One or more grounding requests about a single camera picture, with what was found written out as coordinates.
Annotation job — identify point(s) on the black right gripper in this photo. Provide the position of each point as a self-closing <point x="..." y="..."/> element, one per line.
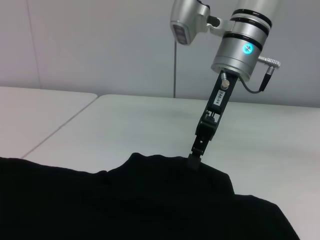
<point x="220" y="100"/>

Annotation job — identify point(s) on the black shirt with white print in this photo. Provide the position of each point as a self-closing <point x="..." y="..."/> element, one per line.
<point x="125" y="200"/>

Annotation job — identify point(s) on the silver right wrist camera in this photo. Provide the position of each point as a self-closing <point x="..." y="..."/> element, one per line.
<point x="185" y="20"/>

